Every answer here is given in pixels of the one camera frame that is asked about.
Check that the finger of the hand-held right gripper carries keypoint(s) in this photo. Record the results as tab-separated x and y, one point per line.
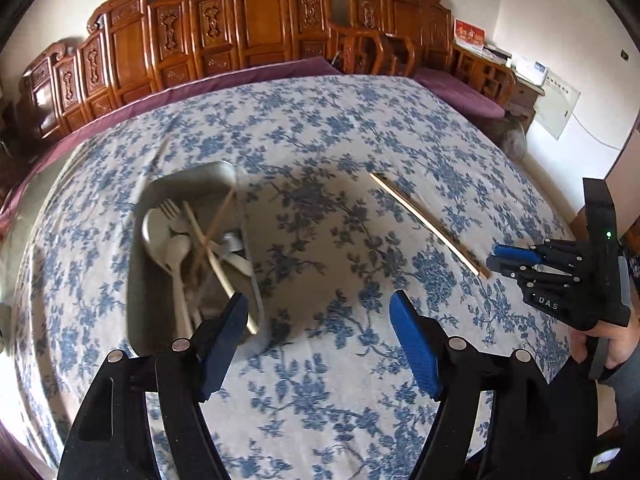
507	266
515	252

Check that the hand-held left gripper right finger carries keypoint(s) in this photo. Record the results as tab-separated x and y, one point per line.
415	345

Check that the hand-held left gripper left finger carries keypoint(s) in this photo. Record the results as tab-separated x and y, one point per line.
225	345

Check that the wooden chopstick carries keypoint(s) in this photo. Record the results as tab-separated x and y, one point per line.
220	275
220	215
430	225

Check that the grey utensil tray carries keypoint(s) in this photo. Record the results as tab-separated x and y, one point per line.
145	300

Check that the plain metal spoon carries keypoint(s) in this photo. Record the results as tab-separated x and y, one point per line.
231	242

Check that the white plastic spoon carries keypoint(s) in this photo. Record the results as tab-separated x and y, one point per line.
176	252

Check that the large white ladle spoon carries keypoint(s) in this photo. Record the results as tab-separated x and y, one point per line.
152	230

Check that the person's right hand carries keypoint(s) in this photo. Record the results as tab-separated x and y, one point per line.
625	345

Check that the electric fan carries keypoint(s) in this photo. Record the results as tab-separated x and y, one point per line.
510	140

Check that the white plastic fork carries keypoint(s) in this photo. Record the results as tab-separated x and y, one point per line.
169	208

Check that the person's dark clothing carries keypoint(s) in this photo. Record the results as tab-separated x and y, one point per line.
600	435

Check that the purple bench cushion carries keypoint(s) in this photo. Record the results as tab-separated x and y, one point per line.
450	87

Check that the white box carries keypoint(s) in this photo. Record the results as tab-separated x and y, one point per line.
532	70

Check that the carved wooden bench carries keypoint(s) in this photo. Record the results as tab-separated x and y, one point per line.
480	70
280	67

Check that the blue floral bedsheet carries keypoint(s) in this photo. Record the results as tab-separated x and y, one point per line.
325	135

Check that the carved wooden armchair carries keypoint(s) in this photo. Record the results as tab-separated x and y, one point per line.
400	10

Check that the small dark carved wooden headboard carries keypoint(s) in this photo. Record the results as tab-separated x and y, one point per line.
42	90

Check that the white wall chart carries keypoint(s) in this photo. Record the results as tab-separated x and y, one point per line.
557	105

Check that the red wall calendar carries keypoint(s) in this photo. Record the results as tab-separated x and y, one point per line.
469	35

